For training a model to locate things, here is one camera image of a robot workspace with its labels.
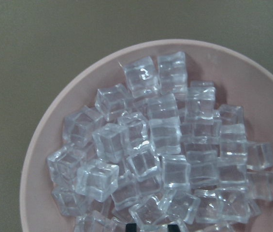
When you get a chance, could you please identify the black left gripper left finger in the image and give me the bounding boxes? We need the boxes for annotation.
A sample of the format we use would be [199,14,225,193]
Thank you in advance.
[125,223,137,232]

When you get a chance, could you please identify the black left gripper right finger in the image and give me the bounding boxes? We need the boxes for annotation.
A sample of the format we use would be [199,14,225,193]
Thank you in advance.
[168,224,179,232]

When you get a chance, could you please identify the clear ice cube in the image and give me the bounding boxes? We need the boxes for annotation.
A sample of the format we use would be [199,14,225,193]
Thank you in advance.
[92,123,128,163]
[75,159,119,202]
[123,57,160,98]
[157,51,188,95]
[149,117,182,156]

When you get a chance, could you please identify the pink bowl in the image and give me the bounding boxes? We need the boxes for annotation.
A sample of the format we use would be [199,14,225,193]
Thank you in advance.
[20,39,273,232]

